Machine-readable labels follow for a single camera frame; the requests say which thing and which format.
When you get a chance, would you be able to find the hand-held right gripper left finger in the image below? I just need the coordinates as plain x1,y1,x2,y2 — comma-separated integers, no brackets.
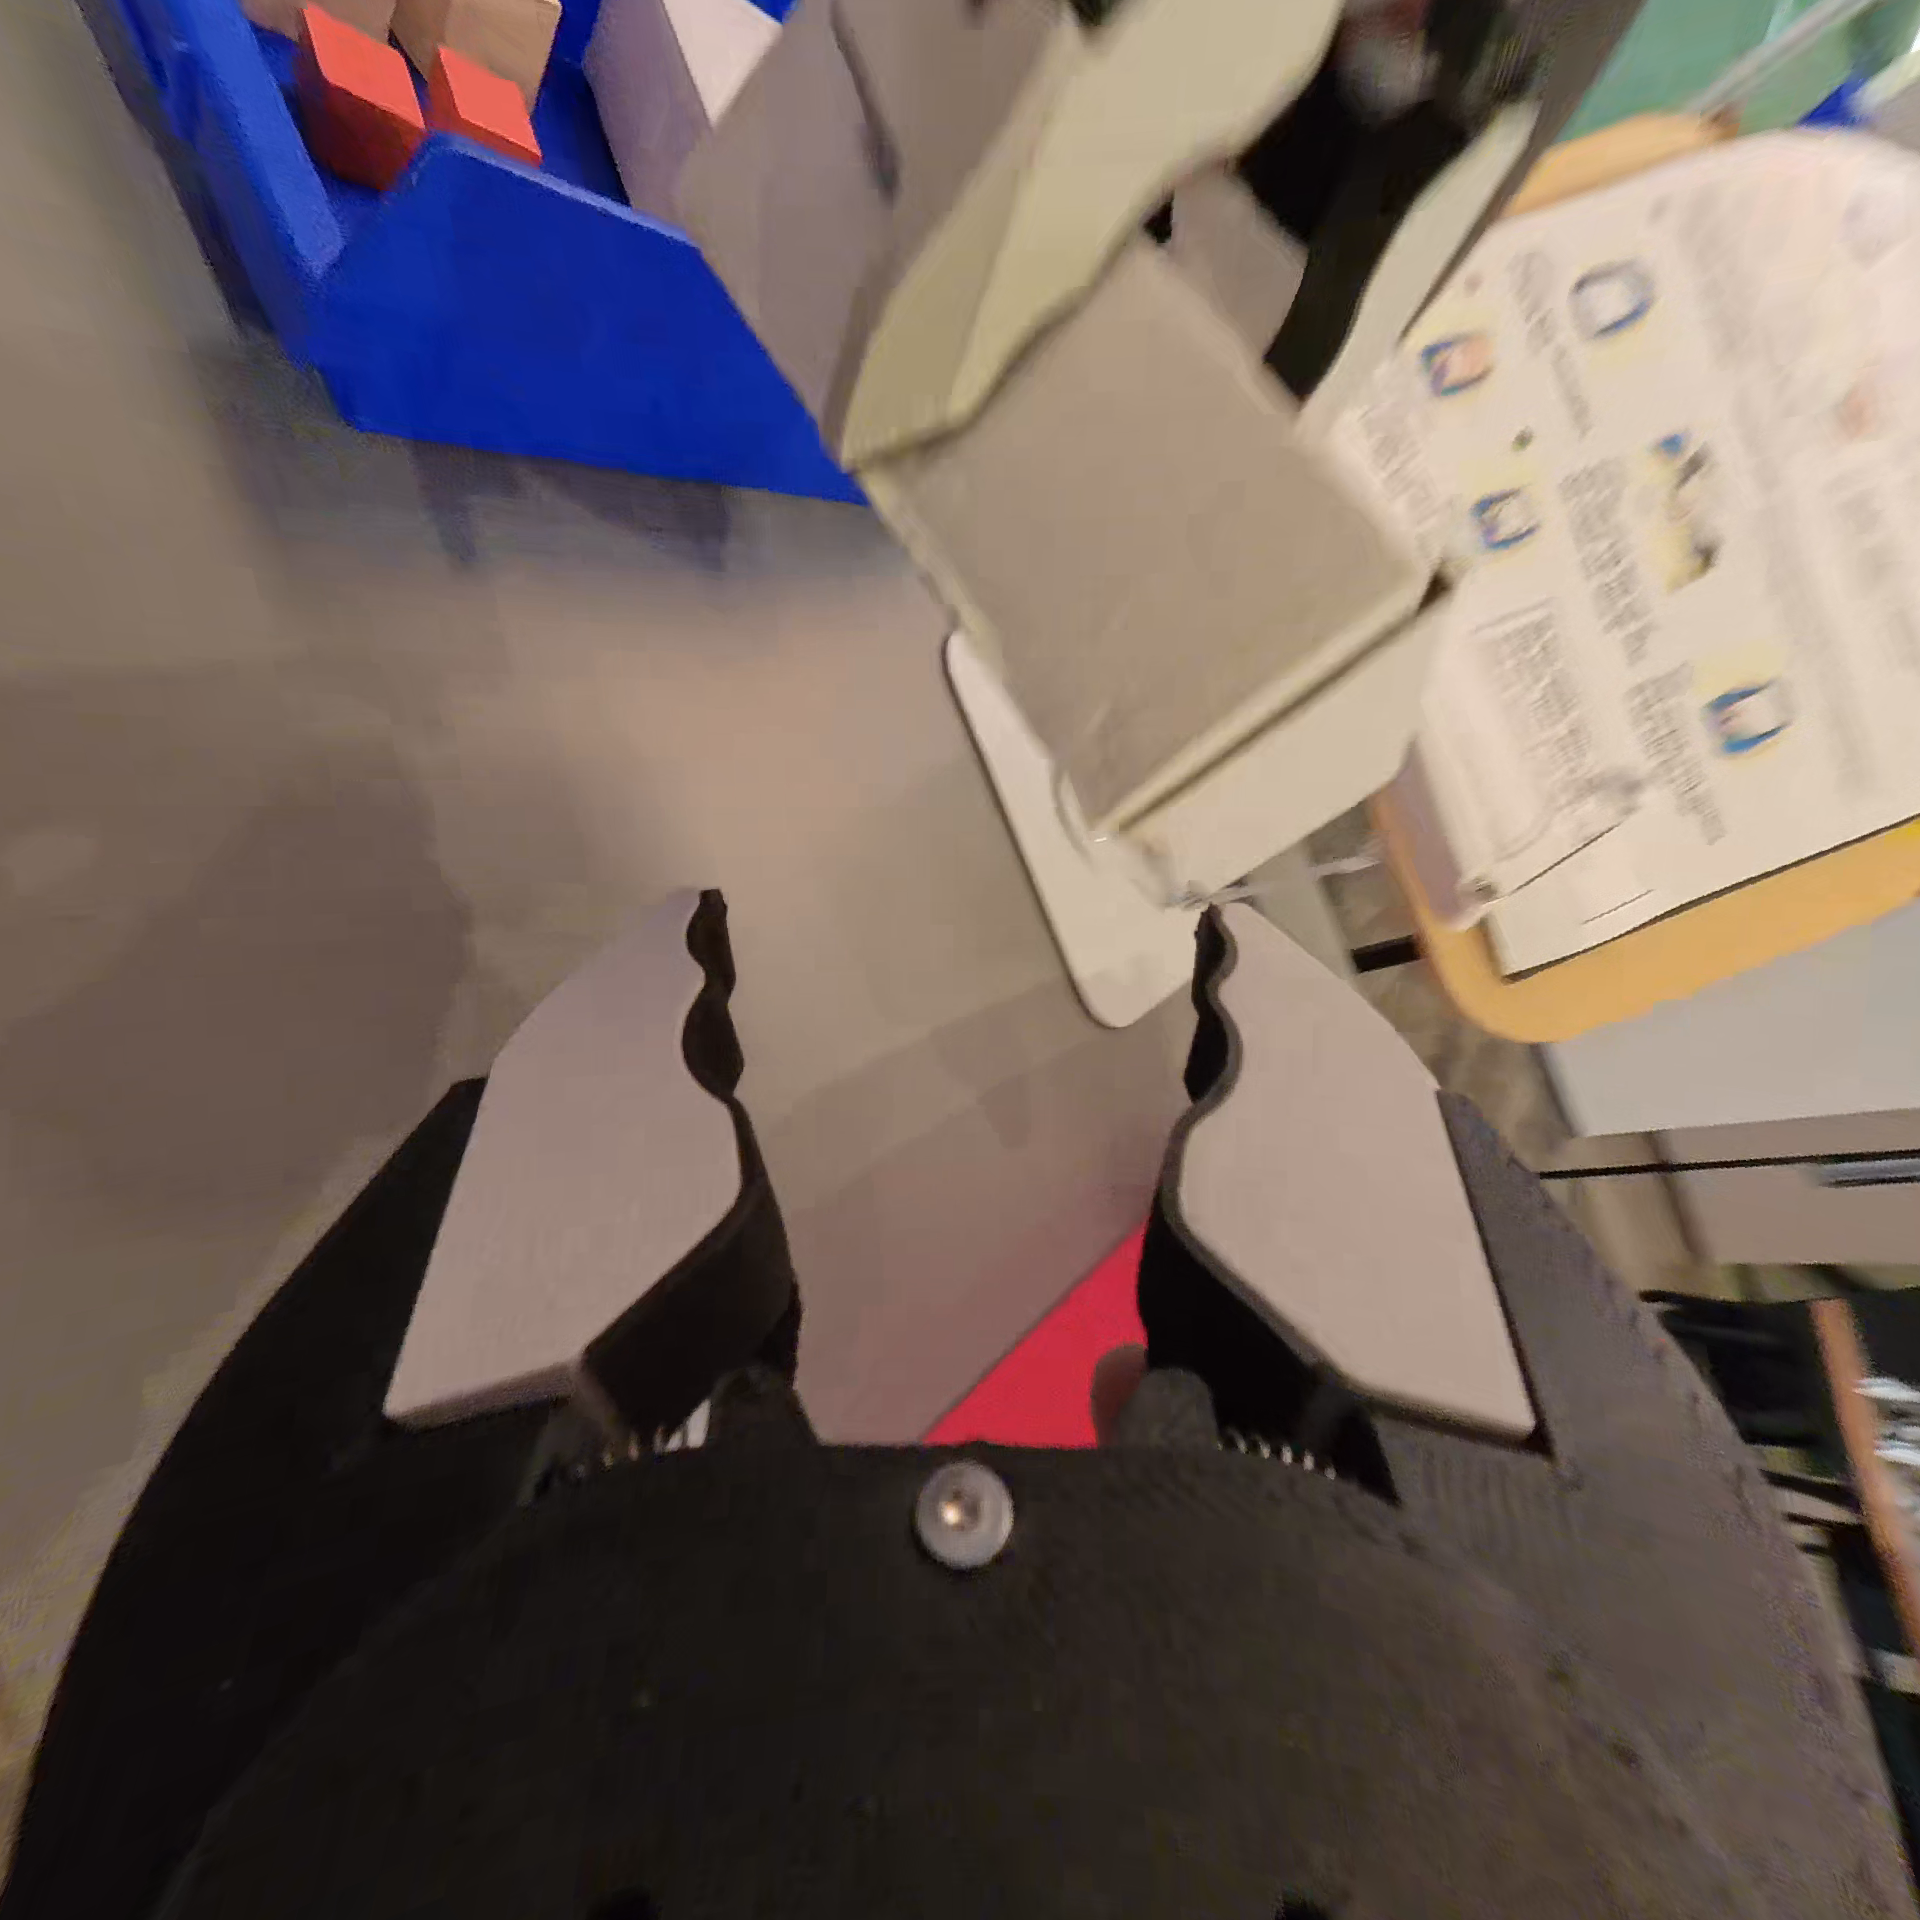
383,887,801,1427

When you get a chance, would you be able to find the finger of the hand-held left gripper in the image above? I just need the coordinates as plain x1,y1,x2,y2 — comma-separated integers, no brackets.
835,0,1347,472
1267,103,1547,406

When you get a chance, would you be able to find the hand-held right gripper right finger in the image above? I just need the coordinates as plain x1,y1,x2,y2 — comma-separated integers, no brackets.
1137,903,1543,1449

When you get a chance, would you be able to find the grey cardboard box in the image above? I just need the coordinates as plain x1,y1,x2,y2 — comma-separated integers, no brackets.
674,0,1449,910

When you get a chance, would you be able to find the green board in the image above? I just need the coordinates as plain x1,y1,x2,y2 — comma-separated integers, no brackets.
1560,0,1920,146

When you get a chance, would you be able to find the printed paper sheet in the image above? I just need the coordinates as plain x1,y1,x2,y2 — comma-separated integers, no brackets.
1306,128,1920,982

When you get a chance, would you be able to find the red cube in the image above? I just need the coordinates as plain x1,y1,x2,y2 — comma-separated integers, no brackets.
428,48,547,169
292,8,433,192
921,1227,1152,1452

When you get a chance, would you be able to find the white socket plate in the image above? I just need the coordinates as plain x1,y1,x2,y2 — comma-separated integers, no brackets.
945,632,1209,1032

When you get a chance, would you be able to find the white cabinet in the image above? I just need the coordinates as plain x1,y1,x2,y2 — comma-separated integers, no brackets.
1537,902,1920,1272

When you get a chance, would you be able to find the yellow clipboard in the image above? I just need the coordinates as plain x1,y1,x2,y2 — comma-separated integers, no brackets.
1372,113,1920,1048

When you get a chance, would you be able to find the pale grey block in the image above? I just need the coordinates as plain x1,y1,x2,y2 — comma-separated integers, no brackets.
583,0,797,227

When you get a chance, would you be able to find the blue storage bin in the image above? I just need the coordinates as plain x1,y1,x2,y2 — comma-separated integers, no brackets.
112,0,874,506

